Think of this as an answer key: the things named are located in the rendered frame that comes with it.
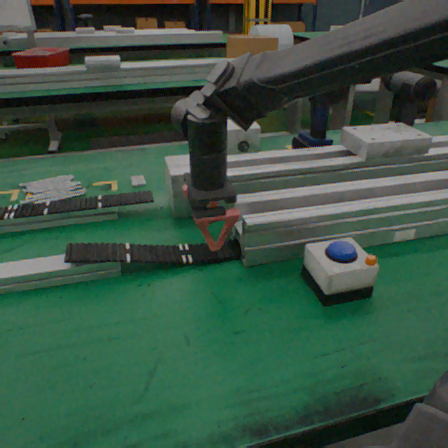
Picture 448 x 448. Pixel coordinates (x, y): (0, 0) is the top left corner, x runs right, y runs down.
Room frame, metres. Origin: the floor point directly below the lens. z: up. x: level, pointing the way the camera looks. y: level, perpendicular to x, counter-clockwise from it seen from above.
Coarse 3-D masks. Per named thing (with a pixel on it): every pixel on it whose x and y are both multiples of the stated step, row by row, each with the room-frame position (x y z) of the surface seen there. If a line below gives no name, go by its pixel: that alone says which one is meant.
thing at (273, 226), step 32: (288, 192) 0.62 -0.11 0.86; (320, 192) 0.63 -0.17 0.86; (352, 192) 0.64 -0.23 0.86; (384, 192) 0.66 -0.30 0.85; (416, 192) 0.68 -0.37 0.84; (256, 224) 0.52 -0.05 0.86; (288, 224) 0.53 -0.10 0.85; (320, 224) 0.55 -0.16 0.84; (352, 224) 0.56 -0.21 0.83; (384, 224) 0.58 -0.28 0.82; (416, 224) 0.60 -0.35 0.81; (256, 256) 0.52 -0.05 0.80; (288, 256) 0.53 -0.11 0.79
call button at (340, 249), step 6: (330, 246) 0.47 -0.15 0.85; (336, 246) 0.47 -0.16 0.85; (342, 246) 0.47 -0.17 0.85; (348, 246) 0.47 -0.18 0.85; (330, 252) 0.46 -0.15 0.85; (336, 252) 0.45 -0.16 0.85; (342, 252) 0.45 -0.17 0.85; (348, 252) 0.45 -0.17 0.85; (354, 252) 0.46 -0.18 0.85; (336, 258) 0.45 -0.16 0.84; (342, 258) 0.45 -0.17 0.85; (348, 258) 0.45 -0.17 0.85
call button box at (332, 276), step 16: (336, 240) 0.50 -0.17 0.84; (352, 240) 0.51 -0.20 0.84; (304, 256) 0.49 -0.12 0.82; (320, 256) 0.46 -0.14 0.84; (304, 272) 0.49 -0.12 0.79; (320, 272) 0.44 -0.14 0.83; (336, 272) 0.42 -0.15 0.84; (352, 272) 0.43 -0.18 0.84; (368, 272) 0.43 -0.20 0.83; (320, 288) 0.44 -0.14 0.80; (336, 288) 0.42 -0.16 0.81; (352, 288) 0.43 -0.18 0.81; (368, 288) 0.44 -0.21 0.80
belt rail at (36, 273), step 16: (0, 272) 0.46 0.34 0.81; (16, 272) 0.46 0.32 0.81; (32, 272) 0.46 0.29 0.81; (48, 272) 0.47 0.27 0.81; (64, 272) 0.47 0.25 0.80; (80, 272) 0.48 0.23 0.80; (96, 272) 0.49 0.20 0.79; (112, 272) 0.49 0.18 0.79; (0, 288) 0.45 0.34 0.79; (16, 288) 0.45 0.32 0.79; (32, 288) 0.46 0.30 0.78
